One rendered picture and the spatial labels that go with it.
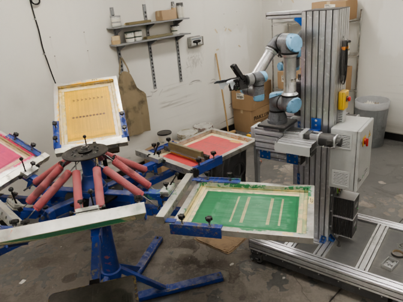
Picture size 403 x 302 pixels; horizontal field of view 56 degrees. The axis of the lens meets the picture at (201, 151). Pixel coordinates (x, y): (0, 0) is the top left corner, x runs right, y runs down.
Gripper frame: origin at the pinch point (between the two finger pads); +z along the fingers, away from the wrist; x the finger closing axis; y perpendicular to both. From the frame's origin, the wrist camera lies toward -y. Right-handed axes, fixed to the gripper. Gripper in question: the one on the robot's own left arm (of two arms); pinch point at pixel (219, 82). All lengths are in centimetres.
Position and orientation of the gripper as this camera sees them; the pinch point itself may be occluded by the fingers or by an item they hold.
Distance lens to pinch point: 237.7
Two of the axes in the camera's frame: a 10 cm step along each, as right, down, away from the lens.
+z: -8.7, 2.6, -4.2
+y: 1.5, 9.5, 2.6
